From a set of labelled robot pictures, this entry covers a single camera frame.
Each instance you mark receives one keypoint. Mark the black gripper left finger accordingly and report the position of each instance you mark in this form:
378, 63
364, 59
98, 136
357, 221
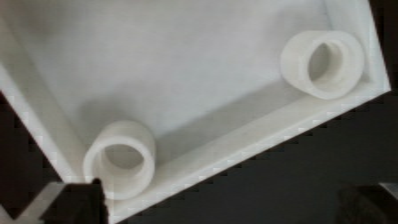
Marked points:
67, 204

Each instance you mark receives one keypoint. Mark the white square table top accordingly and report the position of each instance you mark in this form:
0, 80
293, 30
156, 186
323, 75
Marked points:
170, 62

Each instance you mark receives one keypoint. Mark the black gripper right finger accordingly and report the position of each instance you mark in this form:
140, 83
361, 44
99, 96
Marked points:
366, 205

